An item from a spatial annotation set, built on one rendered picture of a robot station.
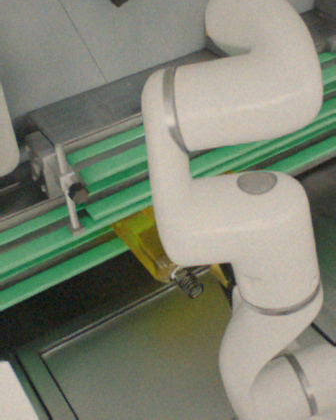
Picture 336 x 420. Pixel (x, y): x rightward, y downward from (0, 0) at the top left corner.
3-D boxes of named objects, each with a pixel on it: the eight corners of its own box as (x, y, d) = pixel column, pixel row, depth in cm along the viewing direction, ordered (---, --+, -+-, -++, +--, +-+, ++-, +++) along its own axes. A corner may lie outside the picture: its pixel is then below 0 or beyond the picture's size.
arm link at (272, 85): (175, -14, 68) (153, 33, 56) (307, -42, 65) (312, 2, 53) (203, 103, 75) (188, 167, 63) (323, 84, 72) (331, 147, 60)
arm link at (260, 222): (314, 202, 75) (189, 217, 79) (287, 31, 63) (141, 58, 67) (322, 306, 62) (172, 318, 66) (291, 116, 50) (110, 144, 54)
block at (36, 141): (31, 181, 112) (47, 202, 107) (19, 136, 106) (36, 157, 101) (49, 174, 113) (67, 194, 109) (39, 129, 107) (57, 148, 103)
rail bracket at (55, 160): (50, 211, 109) (83, 254, 100) (29, 127, 98) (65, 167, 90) (66, 204, 110) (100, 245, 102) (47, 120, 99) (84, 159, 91)
